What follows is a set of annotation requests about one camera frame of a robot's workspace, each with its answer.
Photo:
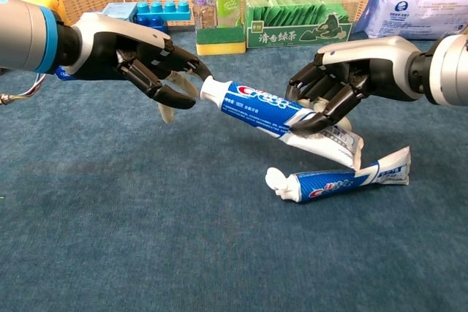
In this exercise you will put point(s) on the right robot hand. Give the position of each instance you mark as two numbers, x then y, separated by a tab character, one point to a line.
373	60

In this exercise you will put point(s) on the green tea bag box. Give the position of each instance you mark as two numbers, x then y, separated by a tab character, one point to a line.
292	30

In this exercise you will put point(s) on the tissue pack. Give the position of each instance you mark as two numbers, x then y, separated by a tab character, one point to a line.
413	12

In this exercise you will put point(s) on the Crest toothpaste tube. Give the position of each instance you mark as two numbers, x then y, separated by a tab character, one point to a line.
329	184
252	103

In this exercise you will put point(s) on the green yellow sponge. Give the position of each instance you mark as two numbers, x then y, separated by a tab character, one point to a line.
219	39

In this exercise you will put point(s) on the blue table cloth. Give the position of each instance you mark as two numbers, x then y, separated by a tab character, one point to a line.
146	217

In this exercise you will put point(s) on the dark blue toy brick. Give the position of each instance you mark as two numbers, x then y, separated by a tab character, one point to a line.
153	21

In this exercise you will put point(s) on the light blue carton box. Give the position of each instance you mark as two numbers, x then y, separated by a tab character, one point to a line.
118	10

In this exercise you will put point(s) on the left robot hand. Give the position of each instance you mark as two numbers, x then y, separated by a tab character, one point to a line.
109	41

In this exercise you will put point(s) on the long light blue toy brick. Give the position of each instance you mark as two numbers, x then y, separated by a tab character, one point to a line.
164	12

